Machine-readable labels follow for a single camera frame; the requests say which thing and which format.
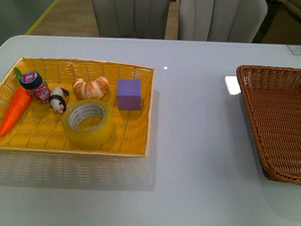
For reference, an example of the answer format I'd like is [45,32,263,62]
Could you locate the white card on table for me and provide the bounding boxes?
[225,76,241,95]

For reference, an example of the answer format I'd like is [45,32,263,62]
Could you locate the orange toy carrot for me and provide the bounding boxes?
[0,67,33,137]

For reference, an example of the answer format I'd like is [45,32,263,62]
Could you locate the brown wicker basket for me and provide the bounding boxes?
[237,65,301,185]

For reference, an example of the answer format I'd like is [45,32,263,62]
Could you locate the yellow woven basket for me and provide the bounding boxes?
[0,57,155,157]

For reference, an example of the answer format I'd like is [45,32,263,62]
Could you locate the purple foam cube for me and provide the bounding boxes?
[117,79,142,110]

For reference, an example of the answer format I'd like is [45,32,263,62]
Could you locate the small jar with red label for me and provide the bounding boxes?
[19,71,51,104]

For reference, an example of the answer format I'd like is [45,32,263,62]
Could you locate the grey chair left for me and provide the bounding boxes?
[92,0,170,39]

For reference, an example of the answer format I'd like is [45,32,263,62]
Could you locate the grey chair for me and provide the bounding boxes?
[178,0,268,43]
[92,0,170,39]

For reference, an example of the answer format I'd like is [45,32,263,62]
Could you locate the toy panda figure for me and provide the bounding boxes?
[49,87,69,114]

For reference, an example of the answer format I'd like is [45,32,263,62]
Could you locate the grey chair right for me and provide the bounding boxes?
[178,0,268,43]

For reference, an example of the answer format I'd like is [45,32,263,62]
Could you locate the toy croissant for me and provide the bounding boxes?
[72,76,109,99]

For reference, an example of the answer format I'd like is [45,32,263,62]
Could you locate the yellowish clear tape roll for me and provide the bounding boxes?
[61,99,114,148]

